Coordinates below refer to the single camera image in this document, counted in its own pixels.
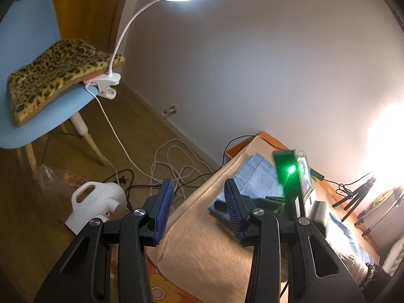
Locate white handled plastic appliance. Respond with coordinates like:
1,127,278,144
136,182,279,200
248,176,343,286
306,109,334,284
65,181,128,236

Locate leopard print cushion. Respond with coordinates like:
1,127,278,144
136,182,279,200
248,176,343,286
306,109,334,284
7,39,126,127

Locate clear plastic bag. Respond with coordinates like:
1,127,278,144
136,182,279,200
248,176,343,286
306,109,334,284
38,164,92,224

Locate folded silver tripod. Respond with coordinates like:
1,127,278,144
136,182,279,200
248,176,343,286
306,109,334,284
355,185,404,236

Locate white lamp cable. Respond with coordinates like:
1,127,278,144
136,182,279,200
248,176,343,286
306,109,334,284
84,85,149,180

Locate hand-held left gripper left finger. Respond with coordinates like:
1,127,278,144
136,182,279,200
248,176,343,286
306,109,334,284
33,178,175,303

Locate orange floral bed sheet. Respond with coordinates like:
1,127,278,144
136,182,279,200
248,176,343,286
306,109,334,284
104,131,379,303

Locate black floor cable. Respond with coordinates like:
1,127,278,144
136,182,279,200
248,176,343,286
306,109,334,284
107,169,221,212

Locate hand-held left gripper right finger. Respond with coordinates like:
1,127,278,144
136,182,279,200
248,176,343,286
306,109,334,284
223,178,370,303

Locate round ring light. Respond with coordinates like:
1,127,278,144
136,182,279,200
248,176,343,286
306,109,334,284
366,101,404,196

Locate small black tripod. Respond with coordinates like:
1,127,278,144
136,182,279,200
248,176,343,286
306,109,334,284
331,172,377,221

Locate light blue chair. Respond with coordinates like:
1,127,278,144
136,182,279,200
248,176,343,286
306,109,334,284
0,0,108,168

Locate blue denim pants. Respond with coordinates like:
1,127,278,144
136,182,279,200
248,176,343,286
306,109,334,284
208,152,376,291

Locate coiled white cable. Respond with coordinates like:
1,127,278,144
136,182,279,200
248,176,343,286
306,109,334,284
150,139,228,193

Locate beige blanket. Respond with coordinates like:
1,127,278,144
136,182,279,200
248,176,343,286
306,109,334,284
147,134,379,303

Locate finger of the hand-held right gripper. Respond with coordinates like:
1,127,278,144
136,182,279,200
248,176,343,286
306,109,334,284
208,196,285,218

